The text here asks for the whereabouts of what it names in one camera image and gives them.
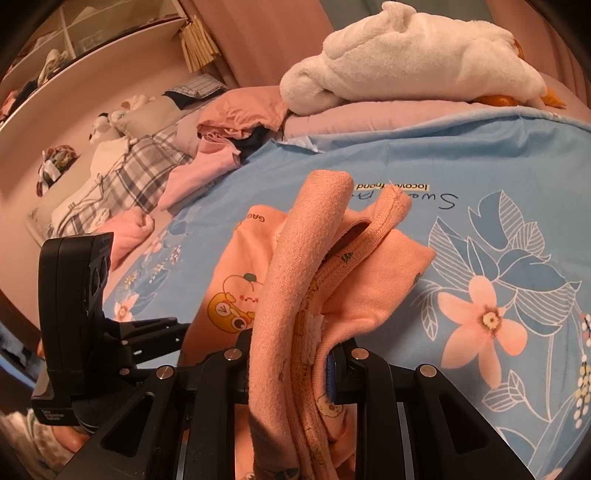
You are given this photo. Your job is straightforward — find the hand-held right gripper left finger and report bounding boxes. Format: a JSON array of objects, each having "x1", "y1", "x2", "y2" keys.
[{"x1": 55, "y1": 330, "x2": 254, "y2": 480}]

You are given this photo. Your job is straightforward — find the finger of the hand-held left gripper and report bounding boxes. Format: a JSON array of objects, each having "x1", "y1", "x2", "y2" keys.
[{"x1": 110, "y1": 316, "x2": 191, "y2": 368}]

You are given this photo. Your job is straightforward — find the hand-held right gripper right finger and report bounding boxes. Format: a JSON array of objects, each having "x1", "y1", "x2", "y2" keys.
[{"x1": 323, "y1": 344, "x2": 513, "y2": 480}]

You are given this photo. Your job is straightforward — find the orange small-print garment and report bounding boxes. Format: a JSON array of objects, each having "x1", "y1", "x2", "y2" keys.
[{"x1": 247, "y1": 170, "x2": 411, "y2": 480}]

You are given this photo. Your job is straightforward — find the orange cartoon print top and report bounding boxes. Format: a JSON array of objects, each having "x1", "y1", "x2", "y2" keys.
[{"x1": 182, "y1": 205, "x2": 438, "y2": 372}]

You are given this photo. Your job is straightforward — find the salmon clothes pile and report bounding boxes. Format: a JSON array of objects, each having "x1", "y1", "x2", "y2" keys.
[{"x1": 198, "y1": 85, "x2": 290, "y2": 140}]

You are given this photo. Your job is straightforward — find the dark plaid folded clothes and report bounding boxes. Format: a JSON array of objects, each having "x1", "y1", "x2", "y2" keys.
[{"x1": 163, "y1": 74, "x2": 230, "y2": 112}]

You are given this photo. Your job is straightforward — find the pink fluffy cloth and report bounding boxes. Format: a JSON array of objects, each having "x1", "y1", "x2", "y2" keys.
[{"x1": 104, "y1": 205, "x2": 156, "y2": 269}]

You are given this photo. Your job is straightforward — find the colourful patterned bag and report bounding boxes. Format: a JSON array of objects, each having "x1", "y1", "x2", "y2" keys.
[{"x1": 36, "y1": 144, "x2": 80, "y2": 198}]

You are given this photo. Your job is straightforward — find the grey plaid cloth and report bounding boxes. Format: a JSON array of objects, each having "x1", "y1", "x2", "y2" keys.
[{"x1": 50, "y1": 134, "x2": 195, "y2": 239}]

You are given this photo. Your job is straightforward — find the light pink garment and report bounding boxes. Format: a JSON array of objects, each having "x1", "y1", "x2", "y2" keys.
[{"x1": 159, "y1": 137, "x2": 244, "y2": 212}]

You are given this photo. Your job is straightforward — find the small white plush toy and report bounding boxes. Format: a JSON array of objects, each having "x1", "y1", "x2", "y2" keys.
[{"x1": 89, "y1": 95, "x2": 156, "y2": 145}]

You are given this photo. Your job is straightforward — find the dark navy garment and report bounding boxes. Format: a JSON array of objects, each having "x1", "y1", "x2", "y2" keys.
[{"x1": 231, "y1": 124, "x2": 271, "y2": 164}]

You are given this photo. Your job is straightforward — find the blue floral bedsheet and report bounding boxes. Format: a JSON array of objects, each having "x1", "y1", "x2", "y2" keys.
[{"x1": 99, "y1": 106, "x2": 591, "y2": 480}]

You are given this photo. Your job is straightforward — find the white wardrobe shelves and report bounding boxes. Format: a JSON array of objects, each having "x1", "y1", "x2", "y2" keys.
[{"x1": 0, "y1": 0, "x2": 191, "y2": 127}]

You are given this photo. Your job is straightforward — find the pink quilt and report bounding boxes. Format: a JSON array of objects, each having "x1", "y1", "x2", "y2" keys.
[{"x1": 281, "y1": 98, "x2": 525, "y2": 141}]

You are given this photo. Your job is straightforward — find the straw tassel bundle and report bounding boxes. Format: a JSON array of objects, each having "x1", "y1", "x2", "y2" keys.
[{"x1": 178, "y1": 15, "x2": 223, "y2": 75}]

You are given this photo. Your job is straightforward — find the pink curtain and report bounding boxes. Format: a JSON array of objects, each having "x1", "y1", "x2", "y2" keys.
[{"x1": 191, "y1": 0, "x2": 331, "y2": 90}]

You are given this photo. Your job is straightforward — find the white plush goose toy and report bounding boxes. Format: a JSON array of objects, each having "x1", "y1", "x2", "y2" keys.
[{"x1": 279, "y1": 0, "x2": 567, "y2": 116}]

